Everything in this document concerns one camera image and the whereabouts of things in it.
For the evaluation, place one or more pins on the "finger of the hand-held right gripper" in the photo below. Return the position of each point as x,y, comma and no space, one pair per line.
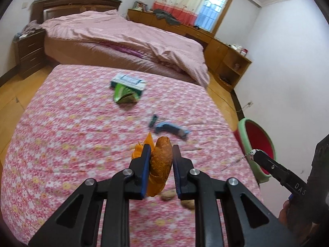
277,173

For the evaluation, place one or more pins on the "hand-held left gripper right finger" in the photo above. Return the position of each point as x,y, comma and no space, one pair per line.
176,172

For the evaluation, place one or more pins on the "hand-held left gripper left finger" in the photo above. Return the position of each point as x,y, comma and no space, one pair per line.
146,169

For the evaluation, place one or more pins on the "red bin with green rim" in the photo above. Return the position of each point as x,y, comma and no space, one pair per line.
257,144

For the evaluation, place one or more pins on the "person's right hand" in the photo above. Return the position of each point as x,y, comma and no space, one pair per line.
284,212

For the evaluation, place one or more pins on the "blue utility knife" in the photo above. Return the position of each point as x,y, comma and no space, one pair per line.
168,129

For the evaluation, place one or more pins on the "black binder clip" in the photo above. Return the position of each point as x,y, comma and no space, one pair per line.
153,119

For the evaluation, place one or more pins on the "pink floral tablecloth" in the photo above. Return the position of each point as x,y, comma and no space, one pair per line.
77,139

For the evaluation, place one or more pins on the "green snack packet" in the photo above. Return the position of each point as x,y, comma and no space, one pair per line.
123,94

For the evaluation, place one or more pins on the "blue and white box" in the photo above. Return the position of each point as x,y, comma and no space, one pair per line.
128,79

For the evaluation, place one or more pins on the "small glass jar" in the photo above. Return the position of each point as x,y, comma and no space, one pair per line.
237,66

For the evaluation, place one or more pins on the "small red box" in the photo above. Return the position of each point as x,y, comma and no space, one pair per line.
244,52

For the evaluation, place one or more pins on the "long light wooden cabinet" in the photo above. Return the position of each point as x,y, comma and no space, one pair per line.
218,51

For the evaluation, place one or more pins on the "white container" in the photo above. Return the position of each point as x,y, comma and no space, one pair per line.
236,47

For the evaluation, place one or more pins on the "pink checked blanket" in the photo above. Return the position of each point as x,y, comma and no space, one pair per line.
115,36

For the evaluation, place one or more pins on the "grey clothes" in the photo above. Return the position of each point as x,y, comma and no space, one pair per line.
165,16

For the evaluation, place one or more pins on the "row of books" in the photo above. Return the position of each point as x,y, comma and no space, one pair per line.
140,6

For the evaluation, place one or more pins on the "dark wooden nightstand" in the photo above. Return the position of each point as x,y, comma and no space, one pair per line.
29,54

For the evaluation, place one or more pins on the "barred window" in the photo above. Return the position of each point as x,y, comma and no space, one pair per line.
212,10

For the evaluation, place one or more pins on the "floral curtain with red hem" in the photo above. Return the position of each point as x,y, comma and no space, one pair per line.
180,2

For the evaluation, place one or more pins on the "crumpled cloth on nightstand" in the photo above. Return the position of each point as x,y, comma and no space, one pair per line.
30,28

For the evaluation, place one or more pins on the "dark wooden bed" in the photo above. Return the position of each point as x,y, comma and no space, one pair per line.
77,0

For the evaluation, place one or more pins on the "wall socket with plug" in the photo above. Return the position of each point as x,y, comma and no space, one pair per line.
249,104

